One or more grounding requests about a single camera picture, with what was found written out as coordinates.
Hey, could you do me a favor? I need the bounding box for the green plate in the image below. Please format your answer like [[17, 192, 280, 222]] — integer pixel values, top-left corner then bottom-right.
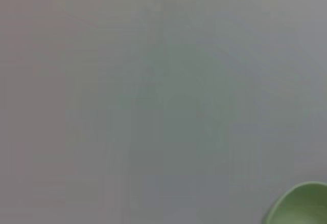
[[261, 181, 327, 224]]

